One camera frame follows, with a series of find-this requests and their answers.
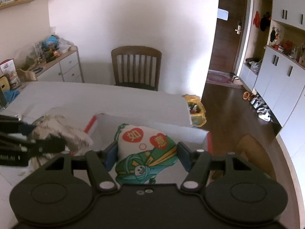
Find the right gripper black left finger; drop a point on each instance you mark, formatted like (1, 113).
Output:
(99, 163)

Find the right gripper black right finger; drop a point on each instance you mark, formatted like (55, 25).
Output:
(197, 164)

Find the grey fluffy item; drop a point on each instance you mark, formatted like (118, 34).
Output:
(58, 126)

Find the white green printed pouch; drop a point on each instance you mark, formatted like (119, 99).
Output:
(142, 154)

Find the red white cardboard box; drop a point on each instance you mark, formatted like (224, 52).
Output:
(102, 129)

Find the yellow toy basket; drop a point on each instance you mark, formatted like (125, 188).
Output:
(197, 110)

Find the brown wooden chair near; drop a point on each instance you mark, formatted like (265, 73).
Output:
(251, 150)

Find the brown wooden chair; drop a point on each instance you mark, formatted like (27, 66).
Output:
(251, 150)
(137, 67)

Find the blue cloth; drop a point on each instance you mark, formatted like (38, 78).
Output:
(10, 95)

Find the red white leaflet stand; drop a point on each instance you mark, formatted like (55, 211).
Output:
(9, 71)

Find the red patterned door rug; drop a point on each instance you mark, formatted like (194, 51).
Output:
(222, 79)

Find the white drawer sideboard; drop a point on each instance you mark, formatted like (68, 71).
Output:
(65, 68)

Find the brown wooden chair far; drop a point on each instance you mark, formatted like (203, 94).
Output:
(137, 67)

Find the blue globe toy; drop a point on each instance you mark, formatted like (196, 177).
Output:
(50, 43)

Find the dark wooden door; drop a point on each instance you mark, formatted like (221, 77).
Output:
(228, 35)

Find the white wall cabinet unit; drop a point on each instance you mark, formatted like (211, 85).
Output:
(280, 80)

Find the wooden wall shelf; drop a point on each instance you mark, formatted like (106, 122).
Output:
(15, 3)

